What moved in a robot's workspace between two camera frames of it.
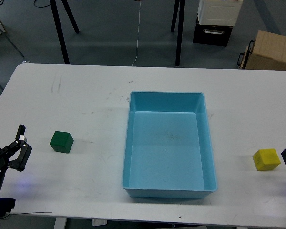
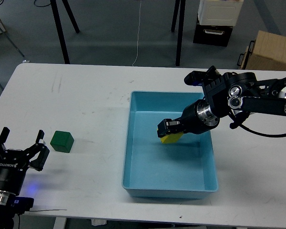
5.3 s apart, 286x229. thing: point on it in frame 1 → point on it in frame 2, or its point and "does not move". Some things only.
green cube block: [61, 141] does not move
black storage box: [215, 35] does not move
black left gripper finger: [19, 163] → [38, 163]
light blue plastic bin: [168, 152] does not move
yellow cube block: [266, 159] → [171, 138]
